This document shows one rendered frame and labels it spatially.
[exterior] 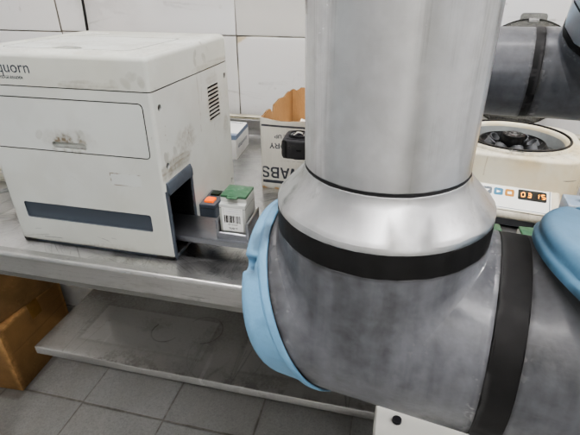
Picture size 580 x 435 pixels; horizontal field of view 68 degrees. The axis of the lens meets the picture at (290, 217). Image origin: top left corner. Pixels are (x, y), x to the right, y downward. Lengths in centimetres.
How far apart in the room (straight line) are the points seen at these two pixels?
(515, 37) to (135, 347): 130
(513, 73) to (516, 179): 46
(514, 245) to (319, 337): 11
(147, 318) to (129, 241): 86
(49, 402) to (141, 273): 115
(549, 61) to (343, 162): 26
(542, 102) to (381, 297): 27
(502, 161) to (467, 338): 65
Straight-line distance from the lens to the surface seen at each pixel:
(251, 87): 122
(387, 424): 43
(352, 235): 19
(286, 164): 87
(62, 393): 180
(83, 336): 156
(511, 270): 24
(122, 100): 62
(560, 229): 25
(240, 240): 64
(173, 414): 161
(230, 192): 64
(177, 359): 139
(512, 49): 42
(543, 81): 42
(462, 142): 20
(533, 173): 86
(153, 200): 65
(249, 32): 120
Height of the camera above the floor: 125
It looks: 28 degrees down
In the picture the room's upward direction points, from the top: straight up
